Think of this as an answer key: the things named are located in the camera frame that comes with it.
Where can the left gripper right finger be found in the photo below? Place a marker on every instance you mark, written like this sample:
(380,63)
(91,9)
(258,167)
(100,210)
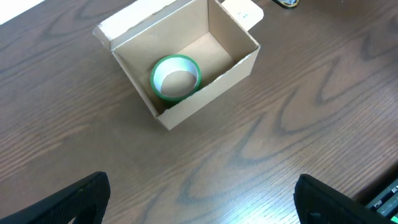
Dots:
(316,202)

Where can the brown cardboard box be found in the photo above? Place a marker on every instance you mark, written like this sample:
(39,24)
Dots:
(143,33)

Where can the green tape roll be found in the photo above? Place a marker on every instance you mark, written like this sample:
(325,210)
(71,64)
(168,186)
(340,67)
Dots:
(175,77)

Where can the black correction tape dispenser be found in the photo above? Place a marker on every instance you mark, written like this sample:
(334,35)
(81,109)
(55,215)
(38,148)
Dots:
(287,4)

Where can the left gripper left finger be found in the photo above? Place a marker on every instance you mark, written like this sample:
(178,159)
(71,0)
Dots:
(83,202)

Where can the yellow tape measure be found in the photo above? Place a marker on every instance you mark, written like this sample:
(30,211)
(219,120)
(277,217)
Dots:
(245,12)

